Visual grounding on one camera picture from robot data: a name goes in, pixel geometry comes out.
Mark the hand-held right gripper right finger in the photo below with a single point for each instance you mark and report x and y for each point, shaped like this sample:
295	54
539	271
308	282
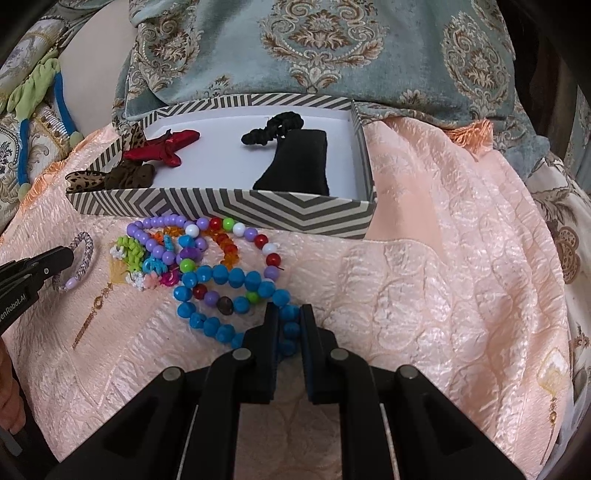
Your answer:
308	332

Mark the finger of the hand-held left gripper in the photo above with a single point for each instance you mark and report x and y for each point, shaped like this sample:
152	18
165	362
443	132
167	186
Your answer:
53	272
41	259

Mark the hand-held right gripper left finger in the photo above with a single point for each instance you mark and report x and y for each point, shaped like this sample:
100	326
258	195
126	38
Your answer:
272	332

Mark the leopard print bow clip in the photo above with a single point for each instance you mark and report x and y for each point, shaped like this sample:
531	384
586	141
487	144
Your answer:
83	181

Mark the brown scrunchie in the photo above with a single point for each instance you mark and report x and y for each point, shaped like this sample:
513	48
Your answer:
131	175

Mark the red bow hair clip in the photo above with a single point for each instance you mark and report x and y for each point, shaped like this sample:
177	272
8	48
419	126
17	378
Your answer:
161	147

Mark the black velvet pouch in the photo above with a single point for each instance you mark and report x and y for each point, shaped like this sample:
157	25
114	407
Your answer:
300	161

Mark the striped cardboard box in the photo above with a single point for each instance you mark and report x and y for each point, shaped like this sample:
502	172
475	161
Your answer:
217	152

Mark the black scrunchie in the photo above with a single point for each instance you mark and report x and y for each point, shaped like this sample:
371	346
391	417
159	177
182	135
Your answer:
277	124

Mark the person's left hand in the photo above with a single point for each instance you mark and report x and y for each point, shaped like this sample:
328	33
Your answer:
9	401

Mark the floral embroidered cushion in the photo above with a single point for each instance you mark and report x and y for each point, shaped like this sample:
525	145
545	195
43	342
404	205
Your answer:
9	152

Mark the grey embroidered cushion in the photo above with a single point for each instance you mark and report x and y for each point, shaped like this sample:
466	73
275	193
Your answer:
27	50

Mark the cream floral cloth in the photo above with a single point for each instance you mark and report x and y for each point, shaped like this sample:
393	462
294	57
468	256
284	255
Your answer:
568	240

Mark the blue patterned cushion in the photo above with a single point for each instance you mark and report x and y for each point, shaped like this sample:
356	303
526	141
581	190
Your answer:
323	55

